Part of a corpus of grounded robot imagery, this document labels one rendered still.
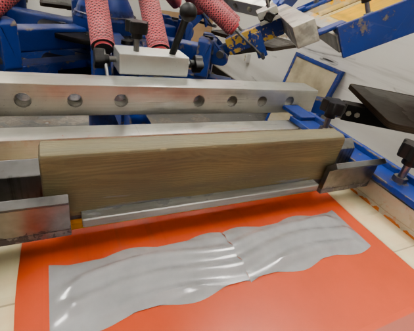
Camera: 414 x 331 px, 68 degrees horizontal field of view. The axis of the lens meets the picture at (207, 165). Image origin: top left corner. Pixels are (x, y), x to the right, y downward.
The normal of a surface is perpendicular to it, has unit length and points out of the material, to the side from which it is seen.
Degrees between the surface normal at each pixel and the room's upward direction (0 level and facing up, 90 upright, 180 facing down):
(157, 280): 33
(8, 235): 90
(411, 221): 90
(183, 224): 0
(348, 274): 0
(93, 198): 90
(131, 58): 90
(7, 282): 0
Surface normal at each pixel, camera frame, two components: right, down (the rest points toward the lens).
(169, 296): 0.33, -0.29
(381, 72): -0.90, 0.08
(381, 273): 0.16, -0.84
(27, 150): 0.40, 0.54
